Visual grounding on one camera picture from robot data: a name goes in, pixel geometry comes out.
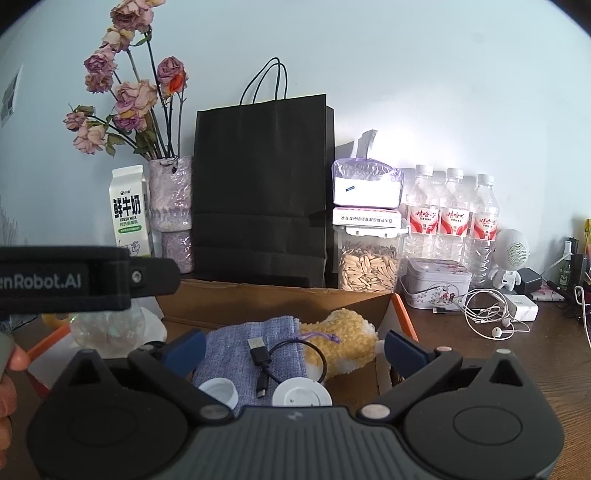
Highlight dark green spray bottle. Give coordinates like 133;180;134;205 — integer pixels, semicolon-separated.
556;236;575;296

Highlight clear plastic bag bundle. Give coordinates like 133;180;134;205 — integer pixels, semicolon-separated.
69;305;167;358

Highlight white flat carton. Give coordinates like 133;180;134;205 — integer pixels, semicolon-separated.
331;206;403;228

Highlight grey-blue cloth pouch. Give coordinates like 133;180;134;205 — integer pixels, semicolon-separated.
191;316;324;402

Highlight white robot speaker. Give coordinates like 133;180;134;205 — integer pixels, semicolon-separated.
489;228;531;291

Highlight purple speckled vase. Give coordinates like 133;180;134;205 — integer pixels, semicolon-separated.
148;156;195;274

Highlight clear seed container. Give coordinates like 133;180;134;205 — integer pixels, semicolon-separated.
333;225;409;292

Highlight wall poster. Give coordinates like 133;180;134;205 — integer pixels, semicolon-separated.
0;65;24;127

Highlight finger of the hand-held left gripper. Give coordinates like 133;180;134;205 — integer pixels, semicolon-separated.
128;257;182;298

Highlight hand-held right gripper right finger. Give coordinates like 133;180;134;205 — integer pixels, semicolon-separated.
358;330;525;422

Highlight black device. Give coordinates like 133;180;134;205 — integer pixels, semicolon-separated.
570;254;591;319

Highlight red cardboard box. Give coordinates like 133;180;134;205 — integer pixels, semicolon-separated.
25;277;419;402

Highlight white bottle cap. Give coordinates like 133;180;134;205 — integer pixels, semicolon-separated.
198;377;240;408

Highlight yellow white plush toy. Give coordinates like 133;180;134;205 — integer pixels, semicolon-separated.
298;308;384;381

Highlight short black USB cable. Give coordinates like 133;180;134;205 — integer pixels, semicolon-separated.
247;337;326;398

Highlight white earphones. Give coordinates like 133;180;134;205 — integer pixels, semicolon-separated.
459;288;532;340

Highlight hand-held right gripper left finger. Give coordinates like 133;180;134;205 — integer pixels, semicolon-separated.
58;329;235;423

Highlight white charging cable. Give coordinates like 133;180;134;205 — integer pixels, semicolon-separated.
573;285;591;349

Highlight white milk carton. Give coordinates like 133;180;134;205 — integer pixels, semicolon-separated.
108;165;155;259

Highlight floral tin box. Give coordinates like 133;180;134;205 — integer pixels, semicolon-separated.
399;257;472;309

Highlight person's left hand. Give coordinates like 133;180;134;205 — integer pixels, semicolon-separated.
0;344;29;444

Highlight black paper bag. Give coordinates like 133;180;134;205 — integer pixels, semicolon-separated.
191;58;336;289

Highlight dried rose bouquet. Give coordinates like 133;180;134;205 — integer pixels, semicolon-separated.
63;0;189;160

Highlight white charger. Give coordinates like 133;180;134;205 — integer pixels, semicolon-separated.
503;294;540;321

